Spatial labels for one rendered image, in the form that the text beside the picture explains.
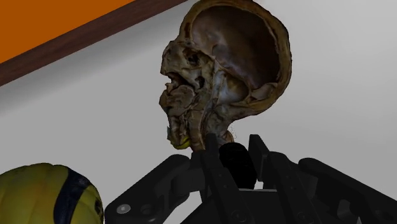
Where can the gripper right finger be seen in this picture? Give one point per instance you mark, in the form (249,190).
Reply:
(285,183)

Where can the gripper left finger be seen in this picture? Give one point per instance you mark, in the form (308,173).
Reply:
(217,173)

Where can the black rounded object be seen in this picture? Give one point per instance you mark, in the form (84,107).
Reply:
(237,164)

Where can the brown half skull model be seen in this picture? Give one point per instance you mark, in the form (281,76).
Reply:
(229,62)

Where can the yellow ball with blue band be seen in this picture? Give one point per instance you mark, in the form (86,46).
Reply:
(31,195)

